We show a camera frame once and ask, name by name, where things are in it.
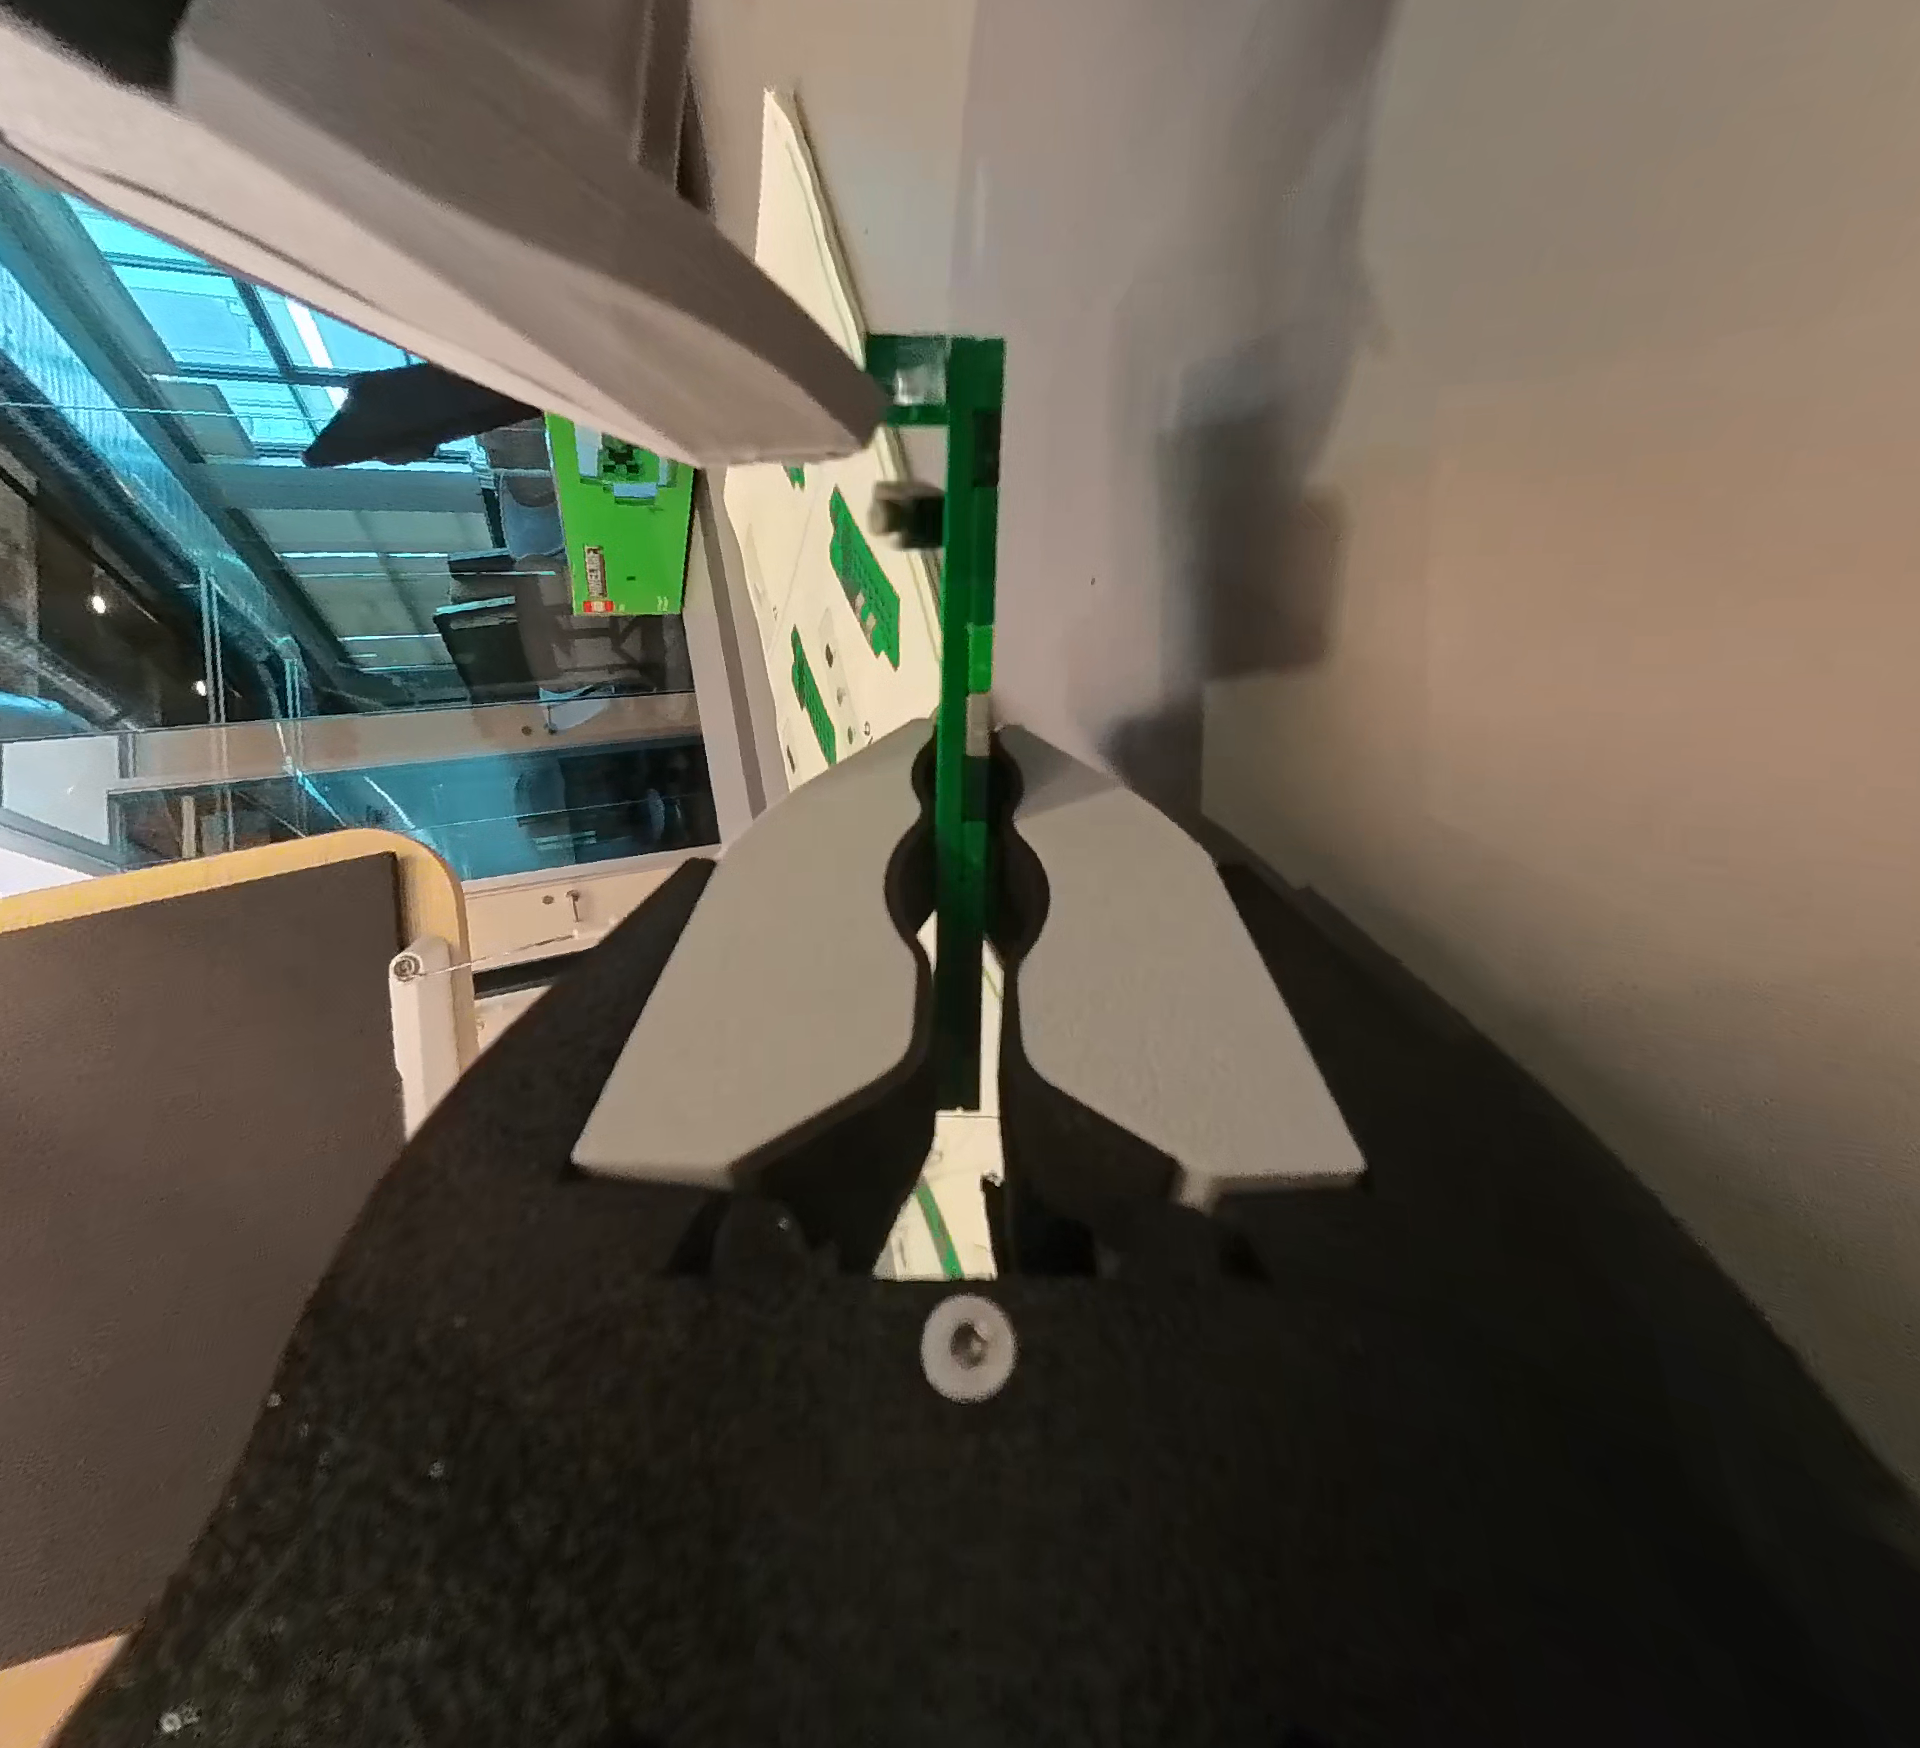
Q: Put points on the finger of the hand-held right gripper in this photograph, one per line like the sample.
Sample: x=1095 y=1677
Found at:
x=450 y=52
x=600 y=323

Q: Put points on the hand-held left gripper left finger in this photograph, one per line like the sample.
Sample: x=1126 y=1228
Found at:
x=751 y=1012

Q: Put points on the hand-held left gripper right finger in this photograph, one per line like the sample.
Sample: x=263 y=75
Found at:
x=1184 y=1012

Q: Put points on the green studded brick plate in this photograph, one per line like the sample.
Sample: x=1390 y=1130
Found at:
x=968 y=609

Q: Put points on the grey desk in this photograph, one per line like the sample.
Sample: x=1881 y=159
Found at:
x=1500 y=578

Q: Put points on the building instruction booklet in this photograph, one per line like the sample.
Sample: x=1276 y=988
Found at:
x=789 y=279

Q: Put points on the green cardboard toy box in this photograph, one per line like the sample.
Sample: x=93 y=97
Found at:
x=630 y=549

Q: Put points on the black panel wooden edge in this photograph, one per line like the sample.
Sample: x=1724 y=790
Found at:
x=195 y=1178

